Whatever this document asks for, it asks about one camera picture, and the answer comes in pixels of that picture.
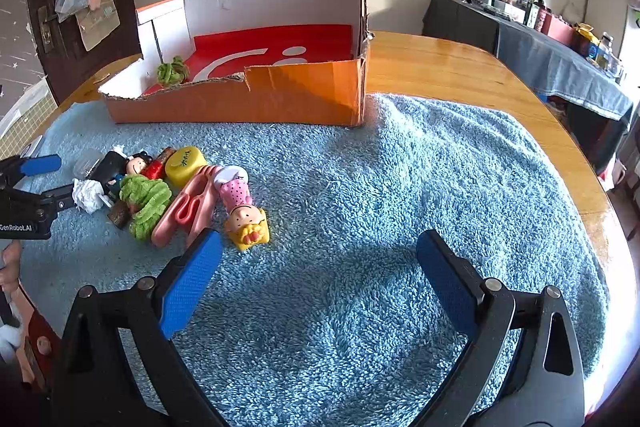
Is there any clutter of bottles and boxes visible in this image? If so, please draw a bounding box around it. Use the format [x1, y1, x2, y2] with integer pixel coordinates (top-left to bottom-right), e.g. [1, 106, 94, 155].
[460, 0, 626, 82]

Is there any beige paper pouch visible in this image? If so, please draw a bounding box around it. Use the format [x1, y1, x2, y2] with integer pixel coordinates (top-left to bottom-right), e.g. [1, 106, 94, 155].
[75, 0, 121, 52]

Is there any blue fluffy towel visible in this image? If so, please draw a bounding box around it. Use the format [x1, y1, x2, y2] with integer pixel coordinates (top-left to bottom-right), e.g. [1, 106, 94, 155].
[15, 94, 611, 427]

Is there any yellow-haired doll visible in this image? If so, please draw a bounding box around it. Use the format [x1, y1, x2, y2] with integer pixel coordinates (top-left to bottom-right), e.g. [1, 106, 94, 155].
[212, 164, 273, 253]

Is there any metal door handle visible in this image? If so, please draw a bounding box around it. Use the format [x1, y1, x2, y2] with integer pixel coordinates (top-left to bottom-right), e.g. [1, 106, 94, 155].
[37, 5, 58, 54]

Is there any wooden table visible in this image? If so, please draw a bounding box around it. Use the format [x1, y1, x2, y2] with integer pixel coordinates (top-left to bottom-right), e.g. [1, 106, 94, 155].
[50, 29, 631, 258]

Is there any person's left hand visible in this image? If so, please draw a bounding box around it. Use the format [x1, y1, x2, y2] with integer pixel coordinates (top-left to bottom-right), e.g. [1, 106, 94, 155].
[0, 241, 24, 300]

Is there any side table with dark cloth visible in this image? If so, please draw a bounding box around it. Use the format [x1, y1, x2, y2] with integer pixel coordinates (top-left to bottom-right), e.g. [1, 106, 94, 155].
[422, 0, 636, 172]

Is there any pink plastic clothes clip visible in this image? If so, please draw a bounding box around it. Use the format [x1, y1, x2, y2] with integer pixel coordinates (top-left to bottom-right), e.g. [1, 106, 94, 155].
[151, 164, 226, 250]

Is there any orange and red cardboard box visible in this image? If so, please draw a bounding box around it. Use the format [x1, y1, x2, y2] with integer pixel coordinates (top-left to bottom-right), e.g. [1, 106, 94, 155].
[98, 0, 373, 128]

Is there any small brown block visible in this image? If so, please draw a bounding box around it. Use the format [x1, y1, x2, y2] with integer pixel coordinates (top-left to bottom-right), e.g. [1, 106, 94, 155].
[106, 202, 132, 229]

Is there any brown and red stick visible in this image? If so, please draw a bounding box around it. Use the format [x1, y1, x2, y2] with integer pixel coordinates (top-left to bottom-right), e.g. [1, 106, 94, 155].
[145, 147, 176, 182]

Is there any black tube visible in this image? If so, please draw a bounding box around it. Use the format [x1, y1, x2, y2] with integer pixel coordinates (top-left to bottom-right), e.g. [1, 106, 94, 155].
[87, 153, 126, 192]

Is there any yellow bottle cap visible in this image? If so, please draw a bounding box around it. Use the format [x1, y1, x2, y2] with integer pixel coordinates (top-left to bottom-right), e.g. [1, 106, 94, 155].
[164, 146, 207, 186]

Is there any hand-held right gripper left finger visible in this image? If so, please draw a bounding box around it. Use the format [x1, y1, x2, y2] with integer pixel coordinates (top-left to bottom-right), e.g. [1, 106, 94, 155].
[50, 229, 231, 427]

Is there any small clear plastic box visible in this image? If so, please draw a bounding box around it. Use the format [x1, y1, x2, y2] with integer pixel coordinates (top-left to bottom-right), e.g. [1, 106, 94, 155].
[74, 148, 104, 178]

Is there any dark brown door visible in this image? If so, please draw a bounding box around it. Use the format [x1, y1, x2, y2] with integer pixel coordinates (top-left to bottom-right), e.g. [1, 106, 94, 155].
[25, 0, 143, 105]

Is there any red patterned clothing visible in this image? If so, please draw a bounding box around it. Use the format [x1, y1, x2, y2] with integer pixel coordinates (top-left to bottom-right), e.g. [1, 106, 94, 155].
[20, 302, 63, 388]

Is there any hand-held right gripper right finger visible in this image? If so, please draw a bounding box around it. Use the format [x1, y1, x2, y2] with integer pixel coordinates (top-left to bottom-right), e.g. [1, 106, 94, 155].
[415, 229, 586, 427]

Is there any green fluffy scrunchie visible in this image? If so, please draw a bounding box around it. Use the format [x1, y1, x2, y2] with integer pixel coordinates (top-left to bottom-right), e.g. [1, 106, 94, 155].
[119, 174, 173, 242]
[156, 56, 191, 88]

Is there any black-haired figurine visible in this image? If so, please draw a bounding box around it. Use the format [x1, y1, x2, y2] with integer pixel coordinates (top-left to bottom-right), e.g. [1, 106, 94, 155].
[107, 150, 153, 202]

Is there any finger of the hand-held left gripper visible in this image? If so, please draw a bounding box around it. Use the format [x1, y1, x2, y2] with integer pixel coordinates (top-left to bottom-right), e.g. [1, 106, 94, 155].
[0, 154, 63, 188]
[30, 184, 79, 222]

